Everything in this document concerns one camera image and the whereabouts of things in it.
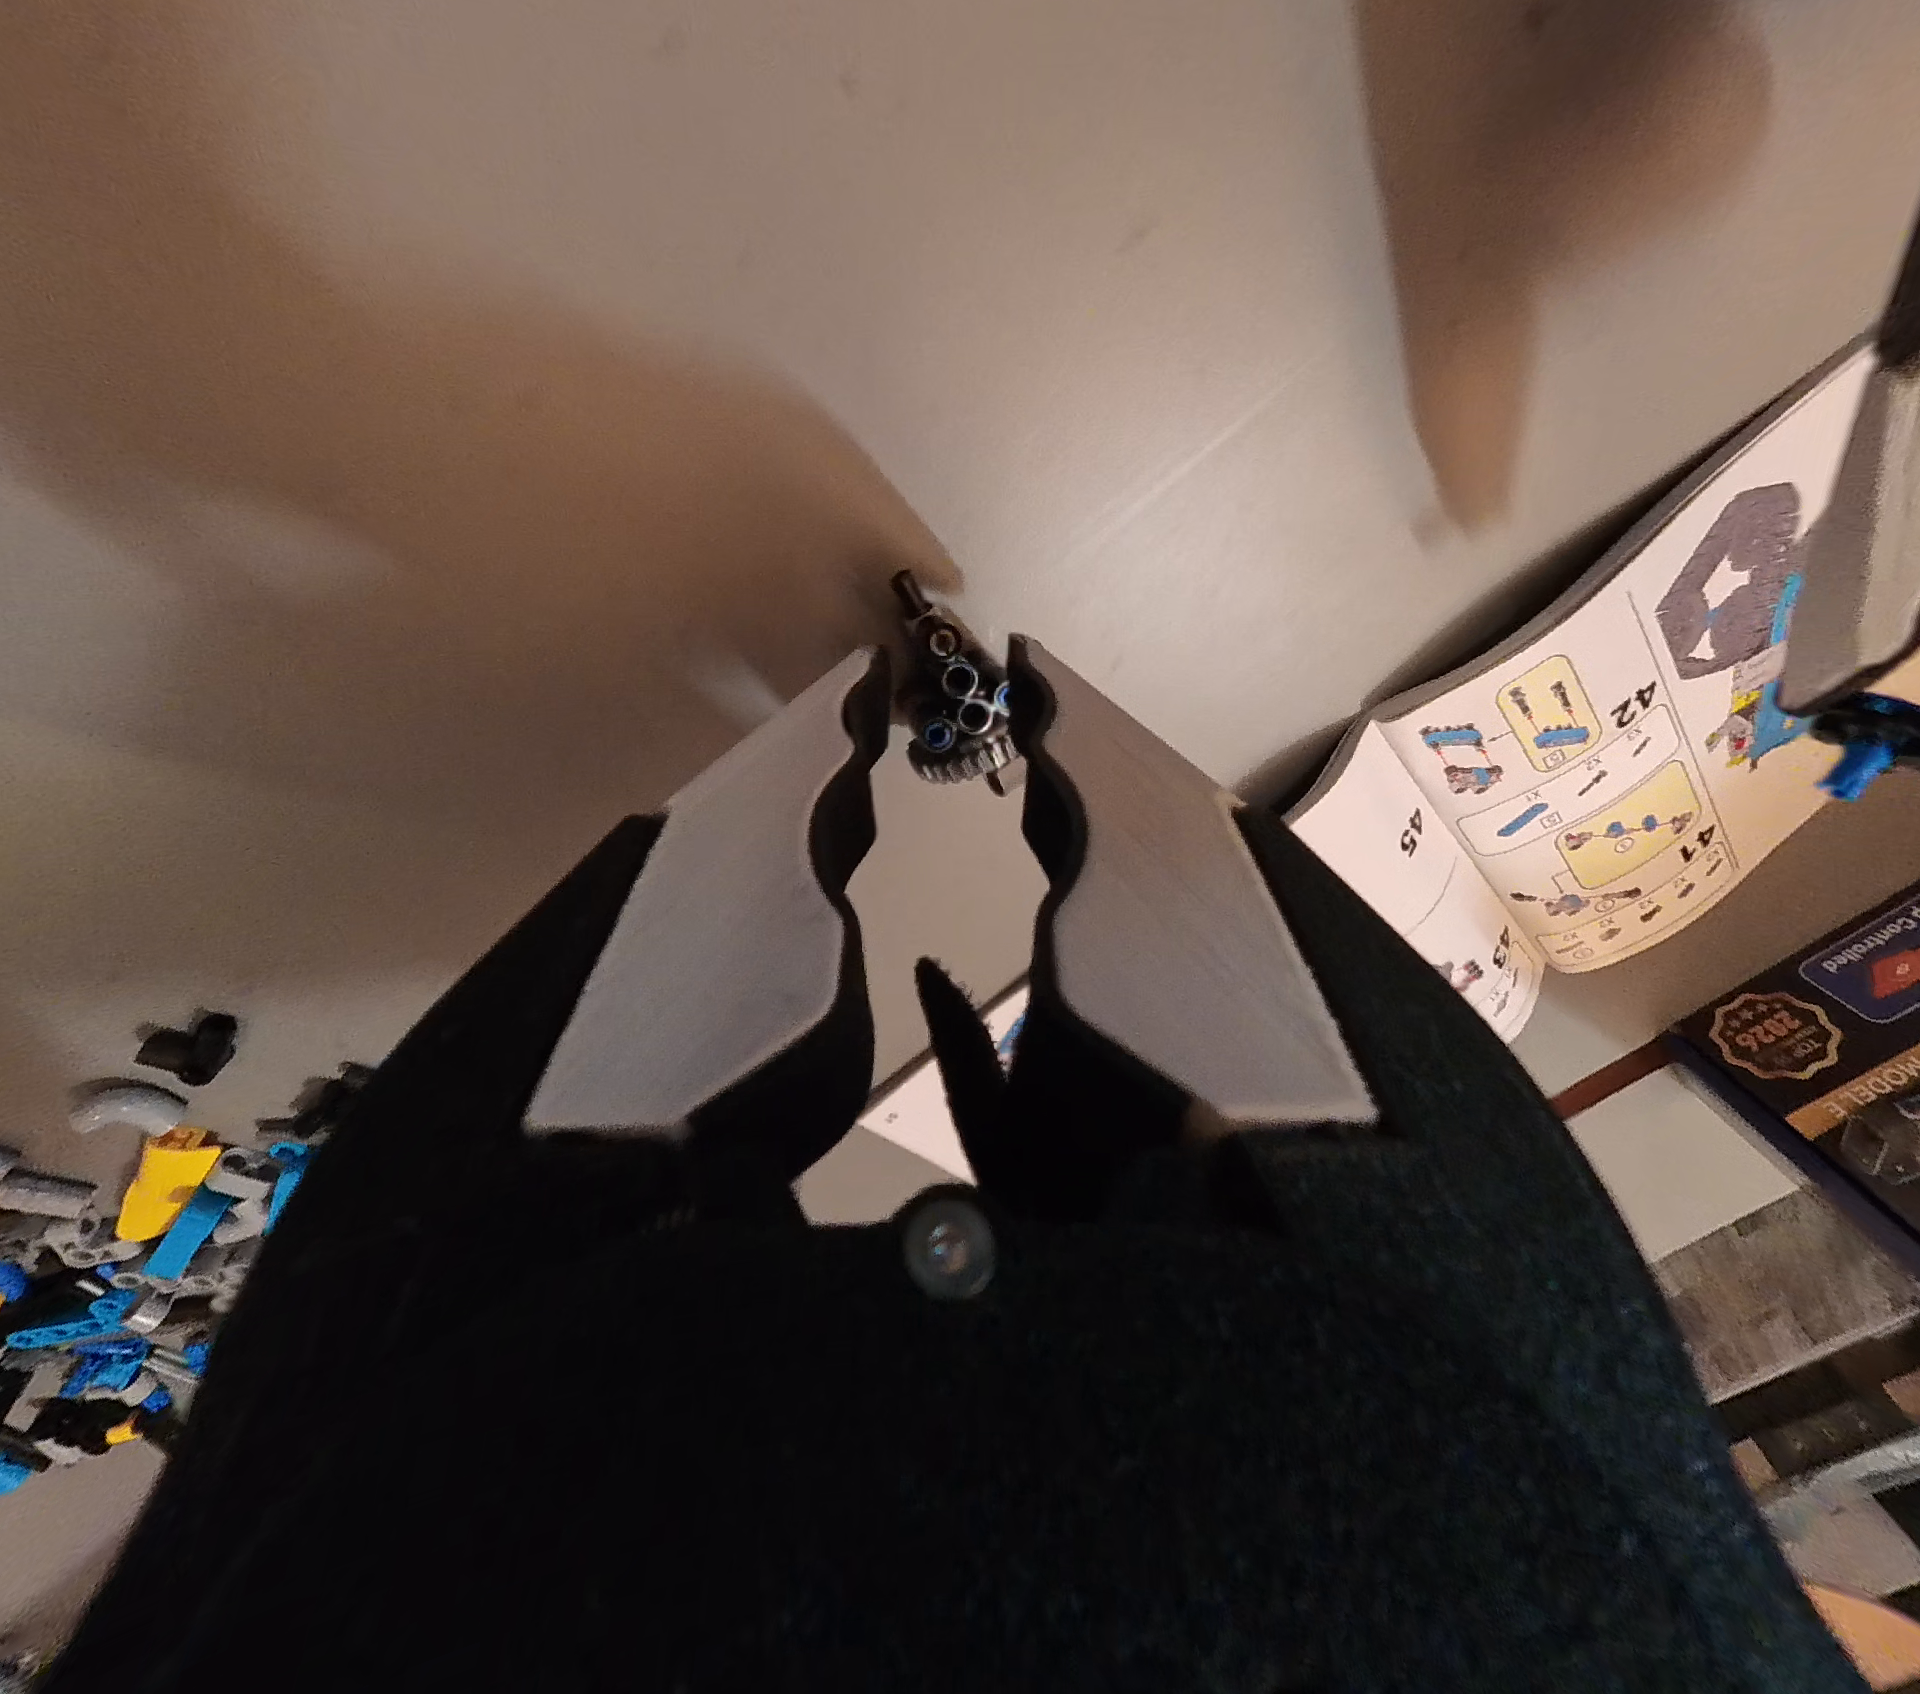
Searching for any instruction booklet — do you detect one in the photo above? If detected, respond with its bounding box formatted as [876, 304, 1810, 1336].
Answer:
[855, 343, 1920, 1186]

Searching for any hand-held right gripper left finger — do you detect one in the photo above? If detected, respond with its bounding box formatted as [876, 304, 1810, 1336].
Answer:
[522, 648, 897, 1181]

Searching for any grey gear brick assembly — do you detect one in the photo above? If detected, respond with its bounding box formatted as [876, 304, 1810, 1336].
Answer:
[888, 568, 1038, 799]

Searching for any spread of blue yellow bricks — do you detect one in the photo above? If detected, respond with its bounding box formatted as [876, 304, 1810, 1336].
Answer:
[0, 1010, 379, 1503]

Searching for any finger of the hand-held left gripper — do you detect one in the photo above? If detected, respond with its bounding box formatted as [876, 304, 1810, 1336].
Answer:
[1778, 348, 1920, 716]

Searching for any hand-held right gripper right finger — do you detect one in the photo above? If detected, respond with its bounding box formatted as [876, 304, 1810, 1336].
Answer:
[1001, 632, 1379, 1143]

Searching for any robot kit box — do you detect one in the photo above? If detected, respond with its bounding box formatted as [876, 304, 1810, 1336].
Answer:
[1672, 883, 1920, 1238]

